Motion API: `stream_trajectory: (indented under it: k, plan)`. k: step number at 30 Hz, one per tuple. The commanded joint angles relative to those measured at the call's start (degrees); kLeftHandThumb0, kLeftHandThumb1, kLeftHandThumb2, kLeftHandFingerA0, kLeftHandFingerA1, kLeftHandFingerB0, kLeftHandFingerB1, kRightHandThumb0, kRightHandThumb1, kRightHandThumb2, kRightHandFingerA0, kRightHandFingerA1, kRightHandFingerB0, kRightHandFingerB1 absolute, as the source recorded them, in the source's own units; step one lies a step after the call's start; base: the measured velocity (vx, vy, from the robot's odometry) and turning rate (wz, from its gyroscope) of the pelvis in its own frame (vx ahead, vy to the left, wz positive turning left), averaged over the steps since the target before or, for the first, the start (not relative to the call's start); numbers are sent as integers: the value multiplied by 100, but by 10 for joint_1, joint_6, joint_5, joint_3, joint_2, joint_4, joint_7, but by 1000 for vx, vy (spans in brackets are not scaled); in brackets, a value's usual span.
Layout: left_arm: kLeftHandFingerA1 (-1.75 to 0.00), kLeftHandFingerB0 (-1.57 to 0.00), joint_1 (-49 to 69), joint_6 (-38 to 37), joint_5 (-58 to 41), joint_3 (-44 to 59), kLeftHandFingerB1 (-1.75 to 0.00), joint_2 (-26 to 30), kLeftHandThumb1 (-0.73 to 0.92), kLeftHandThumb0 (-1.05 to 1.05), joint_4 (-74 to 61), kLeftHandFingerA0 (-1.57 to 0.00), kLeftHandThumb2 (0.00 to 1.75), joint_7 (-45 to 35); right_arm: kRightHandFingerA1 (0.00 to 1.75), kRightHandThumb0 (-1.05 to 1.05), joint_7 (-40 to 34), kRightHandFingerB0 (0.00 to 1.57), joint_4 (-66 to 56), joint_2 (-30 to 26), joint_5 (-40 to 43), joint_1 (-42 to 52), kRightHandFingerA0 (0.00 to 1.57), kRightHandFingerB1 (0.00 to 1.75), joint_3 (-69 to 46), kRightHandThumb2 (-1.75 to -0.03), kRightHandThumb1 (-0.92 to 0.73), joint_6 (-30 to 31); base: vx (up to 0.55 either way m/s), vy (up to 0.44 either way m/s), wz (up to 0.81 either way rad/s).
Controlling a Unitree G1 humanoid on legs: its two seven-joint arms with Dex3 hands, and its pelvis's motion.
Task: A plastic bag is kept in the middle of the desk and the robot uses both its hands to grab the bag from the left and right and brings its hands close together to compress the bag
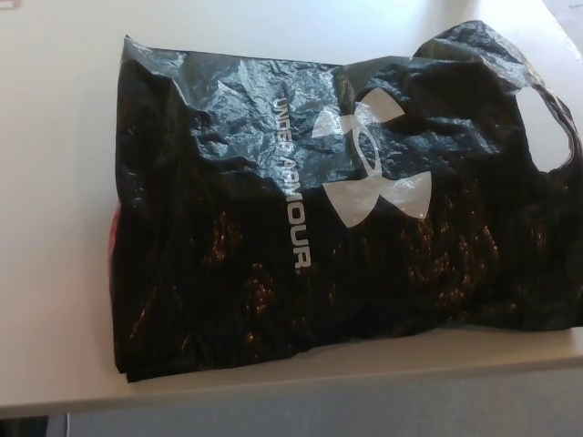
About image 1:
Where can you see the black plastic bag white logo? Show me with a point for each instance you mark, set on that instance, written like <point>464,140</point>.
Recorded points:
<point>237,255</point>

